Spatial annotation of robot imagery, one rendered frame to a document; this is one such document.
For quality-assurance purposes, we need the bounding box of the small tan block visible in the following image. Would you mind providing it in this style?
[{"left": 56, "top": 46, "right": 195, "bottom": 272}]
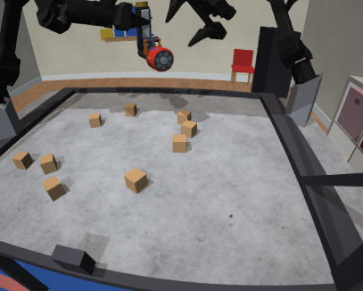
[
  {"left": 181, "top": 121, "right": 197, "bottom": 138},
  {"left": 177, "top": 110, "right": 191, "bottom": 125},
  {"left": 124, "top": 168, "right": 148, "bottom": 194},
  {"left": 89, "top": 113, "right": 102, "bottom": 128},
  {"left": 173, "top": 135, "right": 186, "bottom": 153},
  {"left": 42, "top": 176, "right": 66, "bottom": 201},
  {"left": 40, "top": 154, "right": 57, "bottom": 175},
  {"left": 124, "top": 104, "right": 137, "bottom": 117},
  {"left": 12, "top": 152, "right": 33, "bottom": 170}
]

